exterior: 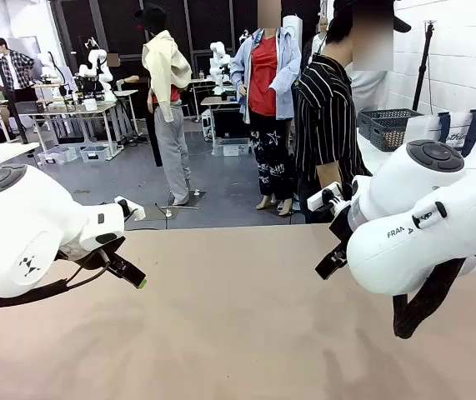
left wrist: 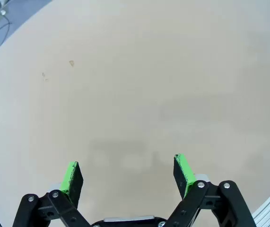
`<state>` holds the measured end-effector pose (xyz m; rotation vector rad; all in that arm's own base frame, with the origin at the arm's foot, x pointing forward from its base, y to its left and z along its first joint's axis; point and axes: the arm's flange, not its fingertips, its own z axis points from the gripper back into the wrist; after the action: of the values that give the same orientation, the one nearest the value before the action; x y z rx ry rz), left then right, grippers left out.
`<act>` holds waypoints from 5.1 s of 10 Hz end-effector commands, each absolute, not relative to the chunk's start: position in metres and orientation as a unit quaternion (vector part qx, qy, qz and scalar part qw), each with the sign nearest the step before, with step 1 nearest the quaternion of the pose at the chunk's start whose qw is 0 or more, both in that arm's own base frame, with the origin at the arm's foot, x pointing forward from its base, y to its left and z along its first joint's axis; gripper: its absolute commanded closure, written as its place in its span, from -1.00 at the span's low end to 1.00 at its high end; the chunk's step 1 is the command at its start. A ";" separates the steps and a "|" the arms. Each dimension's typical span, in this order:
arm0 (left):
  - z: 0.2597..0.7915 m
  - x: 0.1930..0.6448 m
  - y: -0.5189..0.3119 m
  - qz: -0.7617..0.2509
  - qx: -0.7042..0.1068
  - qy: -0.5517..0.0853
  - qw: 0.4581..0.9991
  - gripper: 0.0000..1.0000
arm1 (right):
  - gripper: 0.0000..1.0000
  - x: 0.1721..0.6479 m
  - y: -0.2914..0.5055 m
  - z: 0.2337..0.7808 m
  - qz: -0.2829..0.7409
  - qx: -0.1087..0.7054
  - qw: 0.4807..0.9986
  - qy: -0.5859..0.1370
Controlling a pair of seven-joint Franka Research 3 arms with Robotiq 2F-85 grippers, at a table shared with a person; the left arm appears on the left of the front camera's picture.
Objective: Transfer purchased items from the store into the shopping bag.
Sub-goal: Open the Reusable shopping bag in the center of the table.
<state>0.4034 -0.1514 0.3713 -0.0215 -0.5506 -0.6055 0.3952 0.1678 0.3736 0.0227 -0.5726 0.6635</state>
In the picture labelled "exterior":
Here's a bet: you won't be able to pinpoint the black tripod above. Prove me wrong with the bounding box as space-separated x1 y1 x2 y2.
411 19 438 113

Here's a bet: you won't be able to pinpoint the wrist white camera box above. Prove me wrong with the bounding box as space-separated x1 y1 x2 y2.
306 182 343 212
113 195 145 222

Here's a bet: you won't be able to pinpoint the black floor cable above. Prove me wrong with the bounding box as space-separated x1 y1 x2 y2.
153 202 168 231

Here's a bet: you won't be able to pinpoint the person in plaid shirt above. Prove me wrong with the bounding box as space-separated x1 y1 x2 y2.
0 37 37 103

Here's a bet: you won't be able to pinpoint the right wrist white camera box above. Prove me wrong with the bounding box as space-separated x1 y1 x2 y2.
306 182 343 212

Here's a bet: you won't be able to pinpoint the person in striped black shirt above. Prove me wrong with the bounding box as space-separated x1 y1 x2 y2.
294 0 413 224

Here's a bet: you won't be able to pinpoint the mannequin red top blue shirt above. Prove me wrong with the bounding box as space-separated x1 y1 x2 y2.
229 0 303 217

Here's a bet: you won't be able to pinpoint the seated person dark clothes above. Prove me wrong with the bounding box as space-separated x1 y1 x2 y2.
107 52 141 92

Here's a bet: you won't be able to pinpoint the dark mannequin base plate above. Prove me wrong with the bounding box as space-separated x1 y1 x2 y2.
166 189 208 209

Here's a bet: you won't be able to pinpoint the person's right forearm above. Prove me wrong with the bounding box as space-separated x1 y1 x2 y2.
315 160 339 189

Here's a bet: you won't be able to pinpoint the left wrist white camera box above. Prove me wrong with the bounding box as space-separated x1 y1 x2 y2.
113 195 145 222

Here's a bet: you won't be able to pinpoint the dark grey perforated basket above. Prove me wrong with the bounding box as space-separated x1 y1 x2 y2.
357 108 424 141
369 117 414 153

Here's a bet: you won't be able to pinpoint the translucent shopping bag navy straps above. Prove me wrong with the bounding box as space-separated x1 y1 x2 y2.
403 108 476 158

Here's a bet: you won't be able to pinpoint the mannequin cream hoodie grey pants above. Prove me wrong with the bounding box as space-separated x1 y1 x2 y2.
141 24 193 206

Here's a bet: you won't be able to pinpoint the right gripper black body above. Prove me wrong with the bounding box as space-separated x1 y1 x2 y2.
328 202 354 251

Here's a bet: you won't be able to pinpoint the small grey table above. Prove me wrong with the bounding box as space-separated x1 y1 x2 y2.
199 94 239 111

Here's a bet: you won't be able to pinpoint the black equipment case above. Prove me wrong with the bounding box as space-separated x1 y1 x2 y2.
211 107 250 140

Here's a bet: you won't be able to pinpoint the clear plastic storage box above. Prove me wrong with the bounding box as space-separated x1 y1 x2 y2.
37 146 78 166
79 144 112 163
212 137 250 158

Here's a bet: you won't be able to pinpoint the right arm black cable sleeve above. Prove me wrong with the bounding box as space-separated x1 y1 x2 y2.
391 257 467 339

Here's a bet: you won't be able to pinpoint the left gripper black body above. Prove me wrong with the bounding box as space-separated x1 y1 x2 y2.
57 236 128 272

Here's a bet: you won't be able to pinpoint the white side table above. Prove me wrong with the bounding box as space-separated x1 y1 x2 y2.
356 123 476 178

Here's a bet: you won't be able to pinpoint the bald white mannequin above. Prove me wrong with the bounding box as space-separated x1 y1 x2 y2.
310 16 331 58

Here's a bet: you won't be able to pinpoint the black hat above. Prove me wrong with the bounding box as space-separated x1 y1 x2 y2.
134 2 168 33

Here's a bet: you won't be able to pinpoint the grey lab desk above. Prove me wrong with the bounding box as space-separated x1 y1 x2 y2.
12 101 124 162

